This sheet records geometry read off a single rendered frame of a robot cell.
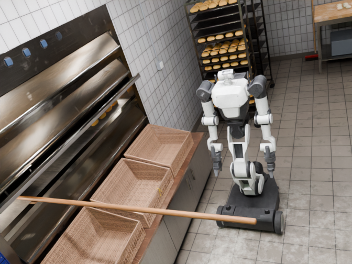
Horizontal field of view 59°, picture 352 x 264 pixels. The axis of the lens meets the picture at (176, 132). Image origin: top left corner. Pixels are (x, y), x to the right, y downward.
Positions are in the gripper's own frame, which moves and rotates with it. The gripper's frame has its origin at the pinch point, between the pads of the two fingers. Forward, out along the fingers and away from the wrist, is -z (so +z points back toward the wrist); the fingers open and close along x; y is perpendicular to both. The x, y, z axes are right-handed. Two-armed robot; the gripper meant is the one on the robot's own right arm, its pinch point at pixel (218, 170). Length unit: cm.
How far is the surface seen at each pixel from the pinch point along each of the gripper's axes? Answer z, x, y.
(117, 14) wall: 148, -21, -92
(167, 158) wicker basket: 4, -8, -58
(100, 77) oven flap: 97, 26, -89
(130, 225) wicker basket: -9, 83, -41
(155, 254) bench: -35, 80, -26
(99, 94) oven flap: 85, 37, -85
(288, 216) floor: -53, -21, 54
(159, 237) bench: -27, 69, -27
